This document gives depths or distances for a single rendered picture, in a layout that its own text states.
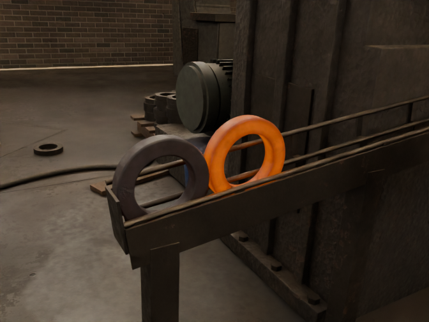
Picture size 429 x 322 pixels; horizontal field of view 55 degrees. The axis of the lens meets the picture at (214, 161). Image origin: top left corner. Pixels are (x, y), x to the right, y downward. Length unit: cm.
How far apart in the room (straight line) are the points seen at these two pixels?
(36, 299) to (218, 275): 64
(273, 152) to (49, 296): 101
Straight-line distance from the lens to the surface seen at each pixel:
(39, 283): 167
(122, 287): 158
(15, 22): 675
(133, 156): 72
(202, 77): 212
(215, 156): 79
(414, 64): 125
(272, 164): 88
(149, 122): 309
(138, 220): 75
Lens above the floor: 95
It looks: 20 degrees down
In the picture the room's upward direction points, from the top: 2 degrees clockwise
